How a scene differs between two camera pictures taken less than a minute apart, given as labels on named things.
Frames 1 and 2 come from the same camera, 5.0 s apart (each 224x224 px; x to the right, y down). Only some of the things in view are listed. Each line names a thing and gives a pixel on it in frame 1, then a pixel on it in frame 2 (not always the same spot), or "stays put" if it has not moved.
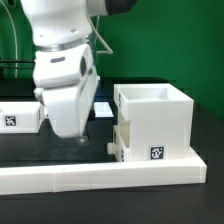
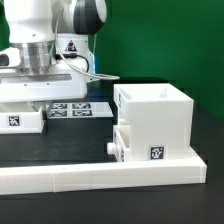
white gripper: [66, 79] -> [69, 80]
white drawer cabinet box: [161, 119] stays put
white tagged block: [24, 117] stays put
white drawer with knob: [120, 146] stays put
